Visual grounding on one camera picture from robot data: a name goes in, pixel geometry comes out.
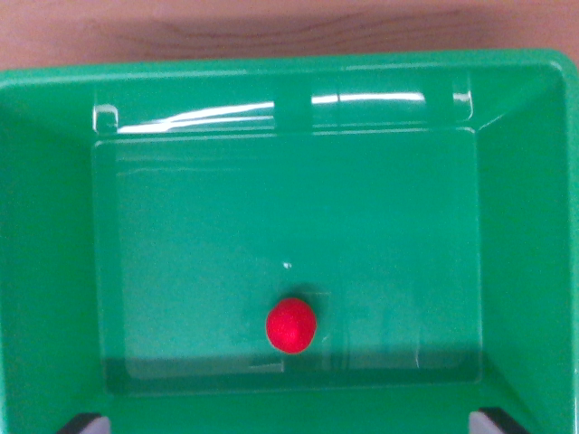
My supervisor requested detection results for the green plastic bin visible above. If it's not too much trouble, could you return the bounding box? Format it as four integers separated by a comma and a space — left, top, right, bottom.
0, 48, 579, 434

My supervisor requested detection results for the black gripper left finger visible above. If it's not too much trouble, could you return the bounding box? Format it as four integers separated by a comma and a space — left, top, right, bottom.
56, 411, 111, 434

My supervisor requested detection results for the red felt ball fruit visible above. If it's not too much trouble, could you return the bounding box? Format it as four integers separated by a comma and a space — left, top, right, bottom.
265, 297, 318, 354

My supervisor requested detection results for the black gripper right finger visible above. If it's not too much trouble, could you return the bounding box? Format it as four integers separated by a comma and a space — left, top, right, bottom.
469, 407, 529, 434

